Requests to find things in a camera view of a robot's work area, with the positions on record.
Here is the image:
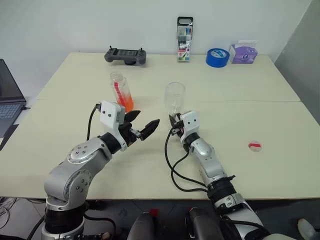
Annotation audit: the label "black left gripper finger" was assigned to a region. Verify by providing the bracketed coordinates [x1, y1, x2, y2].
[124, 109, 142, 124]
[139, 118, 161, 141]

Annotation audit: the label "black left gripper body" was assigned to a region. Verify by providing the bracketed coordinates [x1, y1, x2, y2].
[117, 121, 141, 148]

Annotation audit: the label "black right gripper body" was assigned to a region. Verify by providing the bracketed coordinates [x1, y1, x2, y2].
[168, 113, 186, 138]

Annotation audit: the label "clear bottle with orange drink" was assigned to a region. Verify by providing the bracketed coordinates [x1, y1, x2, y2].
[109, 71, 135, 113]

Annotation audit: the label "bottle cap with red tape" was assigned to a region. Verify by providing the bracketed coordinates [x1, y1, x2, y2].
[247, 140, 264, 152]

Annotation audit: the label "grey handheld game controller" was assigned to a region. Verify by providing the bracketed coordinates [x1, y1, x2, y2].
[103, 45, 148, 67]

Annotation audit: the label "blue tape roll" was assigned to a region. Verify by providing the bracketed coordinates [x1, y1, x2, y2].
[205, 48, 231, 69]

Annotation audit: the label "marker pen set case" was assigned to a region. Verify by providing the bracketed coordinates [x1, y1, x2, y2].
[176, 16, 194, 63]

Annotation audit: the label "purple tissue box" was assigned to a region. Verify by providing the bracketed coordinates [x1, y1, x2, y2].
[228, 39, 259, 65]

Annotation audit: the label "grey laptop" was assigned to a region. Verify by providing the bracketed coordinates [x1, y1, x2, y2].
[0, 58, 27, 138]

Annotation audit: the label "white shoe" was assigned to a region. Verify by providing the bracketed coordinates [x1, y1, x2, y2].
[296, 218, 320, 240]

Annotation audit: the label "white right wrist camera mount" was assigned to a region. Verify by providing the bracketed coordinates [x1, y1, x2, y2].
[180, 110, 201, 144]

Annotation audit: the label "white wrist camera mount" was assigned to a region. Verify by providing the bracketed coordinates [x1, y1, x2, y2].
[180, 110, 201, 144]
[99, 100, 126, 152]

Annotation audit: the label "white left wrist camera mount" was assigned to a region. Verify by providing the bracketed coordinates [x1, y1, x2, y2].
[99, 100, 126, 152]

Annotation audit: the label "white floor cables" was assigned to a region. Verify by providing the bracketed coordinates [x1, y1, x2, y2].
[0, 196, 16, 227]

